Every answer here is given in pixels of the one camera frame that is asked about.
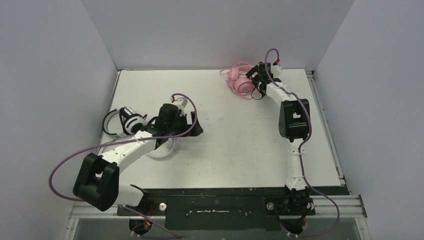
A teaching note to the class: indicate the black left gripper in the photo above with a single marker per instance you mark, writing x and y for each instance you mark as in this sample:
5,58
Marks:
195,131

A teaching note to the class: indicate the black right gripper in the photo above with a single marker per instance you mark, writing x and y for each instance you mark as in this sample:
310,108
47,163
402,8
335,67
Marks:
257,75

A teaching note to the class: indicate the pink headphones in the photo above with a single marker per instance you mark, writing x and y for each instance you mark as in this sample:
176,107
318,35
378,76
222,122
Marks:
237,80

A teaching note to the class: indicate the black white headphones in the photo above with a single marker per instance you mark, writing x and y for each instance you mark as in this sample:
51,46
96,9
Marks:
130,121

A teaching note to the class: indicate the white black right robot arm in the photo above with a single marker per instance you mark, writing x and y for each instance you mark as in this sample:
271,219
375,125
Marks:
293,125

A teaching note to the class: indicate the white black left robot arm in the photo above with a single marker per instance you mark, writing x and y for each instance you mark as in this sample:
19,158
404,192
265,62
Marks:
98,180

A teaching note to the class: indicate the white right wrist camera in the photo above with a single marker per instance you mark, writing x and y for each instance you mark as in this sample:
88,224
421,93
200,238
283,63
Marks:
276,68

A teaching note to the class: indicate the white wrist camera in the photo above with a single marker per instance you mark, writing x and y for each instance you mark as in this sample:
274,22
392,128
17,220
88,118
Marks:
180,102
276,68

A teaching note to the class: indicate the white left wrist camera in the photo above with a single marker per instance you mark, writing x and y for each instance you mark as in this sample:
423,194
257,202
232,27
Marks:
180,102

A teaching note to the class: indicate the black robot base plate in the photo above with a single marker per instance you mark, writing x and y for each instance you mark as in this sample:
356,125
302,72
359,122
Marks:
230,209

